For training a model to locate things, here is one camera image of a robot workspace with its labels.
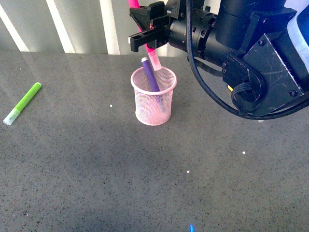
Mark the purple marker pen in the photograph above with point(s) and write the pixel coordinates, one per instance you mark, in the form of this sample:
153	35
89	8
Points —
152	79

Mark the pink mesh cup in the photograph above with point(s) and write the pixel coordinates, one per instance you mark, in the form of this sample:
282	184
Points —
153	108

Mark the white curtain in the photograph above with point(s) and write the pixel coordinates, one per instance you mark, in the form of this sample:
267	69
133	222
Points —
66	26

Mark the green marker pen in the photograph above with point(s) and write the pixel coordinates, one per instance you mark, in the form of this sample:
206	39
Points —
15	112

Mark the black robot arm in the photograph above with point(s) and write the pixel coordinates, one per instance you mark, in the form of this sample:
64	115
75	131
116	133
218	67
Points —
251	58

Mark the pink marker pen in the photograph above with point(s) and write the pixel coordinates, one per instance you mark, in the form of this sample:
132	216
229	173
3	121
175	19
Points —
153	57

